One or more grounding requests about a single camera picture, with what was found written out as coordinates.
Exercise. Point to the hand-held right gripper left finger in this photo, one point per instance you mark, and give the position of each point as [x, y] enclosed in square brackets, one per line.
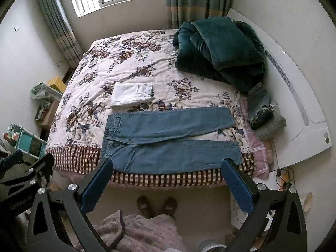
[96, 185]

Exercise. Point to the folded white pants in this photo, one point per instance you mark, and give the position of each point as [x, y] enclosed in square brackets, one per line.
[130, 94]

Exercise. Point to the folded frayed denim garment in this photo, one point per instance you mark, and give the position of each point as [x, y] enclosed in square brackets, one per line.
[260, 105]

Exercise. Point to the pink striped pillow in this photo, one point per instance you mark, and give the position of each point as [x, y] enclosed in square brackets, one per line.
[256, 149]

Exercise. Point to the grey folded cloth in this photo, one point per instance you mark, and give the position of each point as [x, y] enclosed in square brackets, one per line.
[273, 126]

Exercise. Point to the floral bedspread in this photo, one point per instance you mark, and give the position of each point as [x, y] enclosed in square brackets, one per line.
[131, 57]

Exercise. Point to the teal storage shelf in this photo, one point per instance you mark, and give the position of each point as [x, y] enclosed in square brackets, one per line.
[29, 141]

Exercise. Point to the yellow box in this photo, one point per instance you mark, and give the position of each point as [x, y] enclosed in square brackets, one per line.
[57, 84]

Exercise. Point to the white round bin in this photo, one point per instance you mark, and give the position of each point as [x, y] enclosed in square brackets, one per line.
[210, 245]

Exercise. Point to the white headboard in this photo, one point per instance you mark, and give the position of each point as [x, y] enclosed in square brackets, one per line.
[302, 84]

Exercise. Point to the grey-green striped curtain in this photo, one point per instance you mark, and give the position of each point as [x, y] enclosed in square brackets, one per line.
[60, 26]
[197, 0]

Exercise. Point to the blue denim pants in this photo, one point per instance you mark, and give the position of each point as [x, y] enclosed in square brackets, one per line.
[170, 157]

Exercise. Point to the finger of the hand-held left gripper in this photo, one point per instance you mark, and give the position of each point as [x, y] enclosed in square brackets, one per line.
[13, 158]
[39, 166]

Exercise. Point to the wooden nightstand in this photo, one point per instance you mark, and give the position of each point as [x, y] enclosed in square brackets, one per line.
[48, 113]

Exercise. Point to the brown slipper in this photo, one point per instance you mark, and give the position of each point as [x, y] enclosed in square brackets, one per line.
[145, 206]
[168, 206]

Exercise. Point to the dark green jacket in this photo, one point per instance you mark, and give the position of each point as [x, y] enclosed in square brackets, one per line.
[223, 50]

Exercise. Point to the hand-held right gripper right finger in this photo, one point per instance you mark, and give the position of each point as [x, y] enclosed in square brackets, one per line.
[237, 186]

